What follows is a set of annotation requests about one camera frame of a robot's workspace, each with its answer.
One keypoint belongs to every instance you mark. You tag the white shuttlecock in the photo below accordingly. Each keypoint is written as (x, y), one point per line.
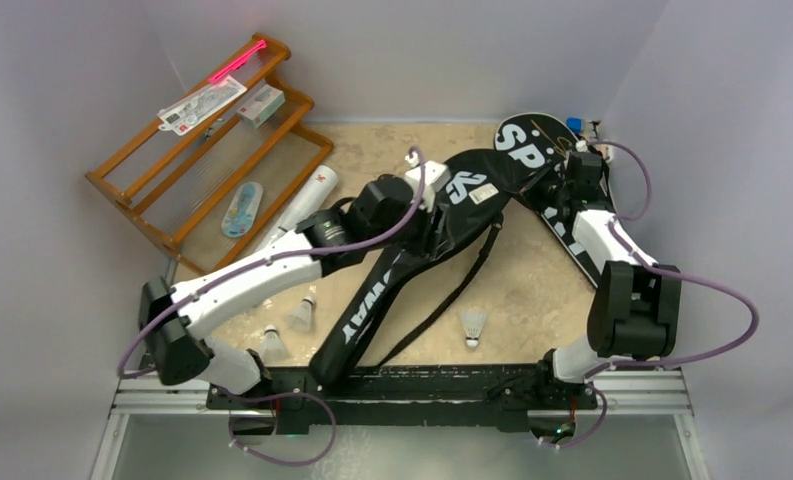
(301, 317)
(272, 347)
(473, 323)

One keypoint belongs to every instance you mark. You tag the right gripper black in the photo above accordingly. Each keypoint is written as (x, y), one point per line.
(569, 183)

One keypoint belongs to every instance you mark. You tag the white shuttlecock tube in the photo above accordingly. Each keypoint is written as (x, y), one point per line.
(308, 199)

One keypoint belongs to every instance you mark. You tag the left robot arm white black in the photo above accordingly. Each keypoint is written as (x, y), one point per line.
(176, 322)

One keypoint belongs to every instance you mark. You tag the black CROSSWAY racket bag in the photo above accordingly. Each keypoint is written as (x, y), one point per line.
(469, 203)

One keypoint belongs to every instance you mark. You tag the blue white small object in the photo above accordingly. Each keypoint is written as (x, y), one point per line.
(582, 126)

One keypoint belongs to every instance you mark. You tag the wooden rack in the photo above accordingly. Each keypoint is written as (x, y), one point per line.
(176, 189)

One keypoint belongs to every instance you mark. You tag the left white shuttlecock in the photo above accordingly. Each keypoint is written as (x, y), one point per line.
(301, 317)

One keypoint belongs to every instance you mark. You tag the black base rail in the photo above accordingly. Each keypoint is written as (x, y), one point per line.
(510, 398)

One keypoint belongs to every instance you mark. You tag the light blue blister pack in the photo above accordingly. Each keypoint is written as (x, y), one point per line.
(242, 211)

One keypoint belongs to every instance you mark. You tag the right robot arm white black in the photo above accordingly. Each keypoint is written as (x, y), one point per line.
(634, 312)

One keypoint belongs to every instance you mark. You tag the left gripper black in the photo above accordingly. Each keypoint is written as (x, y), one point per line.
(412, 206)

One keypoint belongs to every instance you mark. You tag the flat packaged item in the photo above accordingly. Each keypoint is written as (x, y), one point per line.
(183, 116)

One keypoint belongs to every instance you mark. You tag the right white shuttlecock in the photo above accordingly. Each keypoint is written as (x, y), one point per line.
(473, 323)

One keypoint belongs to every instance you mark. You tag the black SPORT racket bag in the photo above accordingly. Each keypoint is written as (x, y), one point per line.
(532, 140)

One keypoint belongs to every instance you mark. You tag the small teal white box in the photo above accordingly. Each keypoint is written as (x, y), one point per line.
(261, 105)

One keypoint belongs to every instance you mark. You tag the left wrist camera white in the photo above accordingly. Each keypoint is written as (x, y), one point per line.
(426, 177)

